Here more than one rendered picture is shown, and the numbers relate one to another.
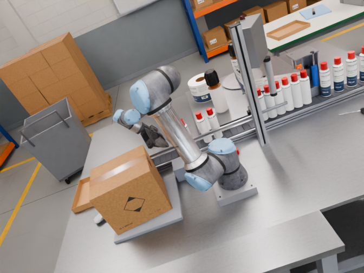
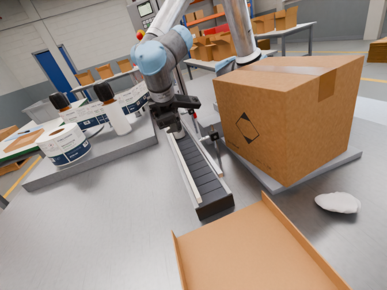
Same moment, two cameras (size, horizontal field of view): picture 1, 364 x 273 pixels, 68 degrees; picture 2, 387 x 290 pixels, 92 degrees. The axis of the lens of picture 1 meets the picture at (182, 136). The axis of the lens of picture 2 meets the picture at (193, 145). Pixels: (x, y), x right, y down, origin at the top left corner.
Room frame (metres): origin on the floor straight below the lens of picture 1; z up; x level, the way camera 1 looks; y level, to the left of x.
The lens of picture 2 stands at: (1.48, 0.78, 1.26)
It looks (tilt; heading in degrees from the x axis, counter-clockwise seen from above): 30 degrees down; 257
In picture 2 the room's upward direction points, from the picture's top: 18 degrees counter-clockwise
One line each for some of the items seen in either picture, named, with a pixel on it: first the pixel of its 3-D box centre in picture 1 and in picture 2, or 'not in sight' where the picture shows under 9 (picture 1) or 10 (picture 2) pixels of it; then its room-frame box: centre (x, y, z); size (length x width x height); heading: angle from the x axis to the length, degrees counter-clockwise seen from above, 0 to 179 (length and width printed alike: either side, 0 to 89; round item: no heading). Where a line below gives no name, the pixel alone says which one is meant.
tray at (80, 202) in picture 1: (98, 187); (249, 273); (1.41, 0.62, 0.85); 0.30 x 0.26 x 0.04; 84
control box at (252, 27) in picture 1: (249, 42); (148, 21); (1.21, -0.47, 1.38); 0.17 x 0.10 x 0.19; 139
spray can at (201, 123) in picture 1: (203, 127); not in sight; (1.33, -0.14, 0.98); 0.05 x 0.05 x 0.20
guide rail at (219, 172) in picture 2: (197, 137); (178, 112); (1.30, -0.08, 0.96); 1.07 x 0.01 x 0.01; 84
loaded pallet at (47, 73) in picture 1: (60, 87); not in sight; (4.87, 1.56, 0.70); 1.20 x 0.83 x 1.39; 90
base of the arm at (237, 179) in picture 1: (229, 171); not in sight; (0.97, -0.14, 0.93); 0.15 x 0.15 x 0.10
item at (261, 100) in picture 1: (260, 104); not in sight; (1.30, -0.48, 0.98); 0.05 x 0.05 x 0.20
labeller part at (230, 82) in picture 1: (242, 78); (81, 134); (1.88, -0.61, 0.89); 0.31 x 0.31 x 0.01
